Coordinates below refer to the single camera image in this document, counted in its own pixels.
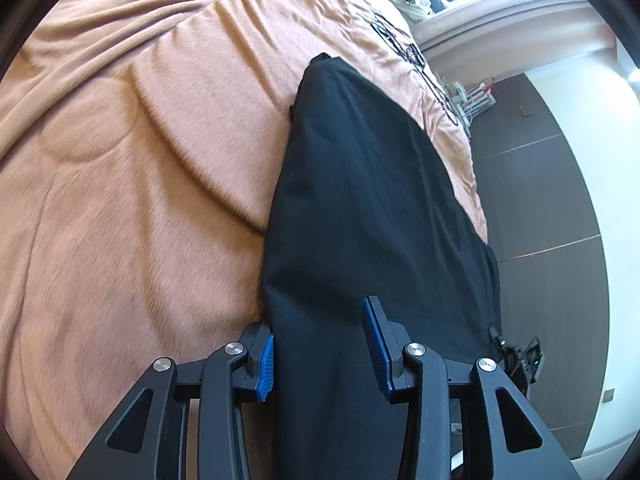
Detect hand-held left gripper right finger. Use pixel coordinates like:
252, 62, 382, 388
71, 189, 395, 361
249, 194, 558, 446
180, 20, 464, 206
361, 296, 583, 480

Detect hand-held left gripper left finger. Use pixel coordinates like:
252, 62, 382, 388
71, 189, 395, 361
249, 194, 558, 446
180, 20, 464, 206
65, 322, 275, 480

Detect black pants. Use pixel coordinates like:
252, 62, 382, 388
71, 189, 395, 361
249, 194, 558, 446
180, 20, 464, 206
260, 52, 501, 480

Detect orange blanket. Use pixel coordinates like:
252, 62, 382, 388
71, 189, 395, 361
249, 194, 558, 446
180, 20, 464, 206
0, 0, 488, 480

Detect black charging cable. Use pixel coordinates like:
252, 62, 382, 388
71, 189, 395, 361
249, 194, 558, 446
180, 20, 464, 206
370, 10, 461, 126

